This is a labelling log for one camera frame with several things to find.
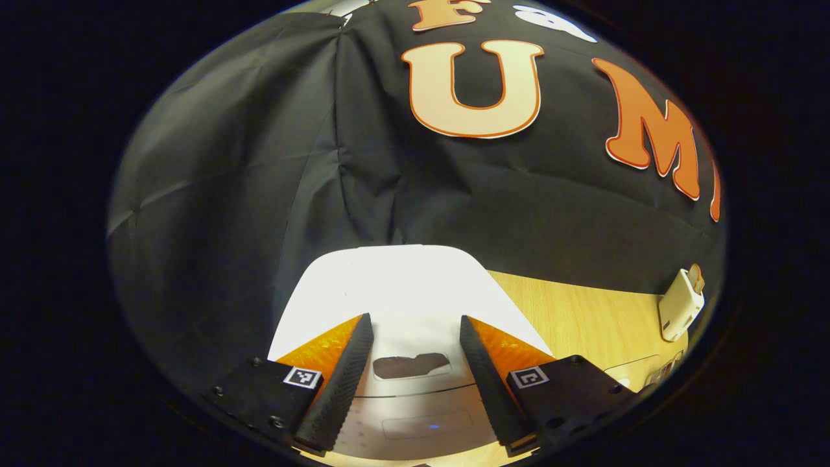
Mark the toasted bread slice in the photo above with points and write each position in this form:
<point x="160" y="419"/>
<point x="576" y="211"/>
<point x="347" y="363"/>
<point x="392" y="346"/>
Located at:
<point x="696" y="277"/>

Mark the black backdrop cloth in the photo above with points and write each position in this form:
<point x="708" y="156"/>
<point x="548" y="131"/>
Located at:
<point x="246" y="181"/>

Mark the white toaster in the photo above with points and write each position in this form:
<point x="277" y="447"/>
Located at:
<point x="677" y="311"/>

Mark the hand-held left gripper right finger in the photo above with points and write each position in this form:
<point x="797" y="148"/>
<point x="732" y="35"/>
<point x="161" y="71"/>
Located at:
<point x="493" y="389"/>

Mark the white rice cooker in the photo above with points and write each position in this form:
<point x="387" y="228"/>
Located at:
<point x="402" y="285"/>

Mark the clear plastic tray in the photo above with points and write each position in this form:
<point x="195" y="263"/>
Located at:
<point x="632" y="370"/>

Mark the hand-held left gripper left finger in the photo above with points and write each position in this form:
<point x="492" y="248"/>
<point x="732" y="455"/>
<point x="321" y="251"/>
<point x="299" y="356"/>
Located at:
<point x="340" y="389"/>

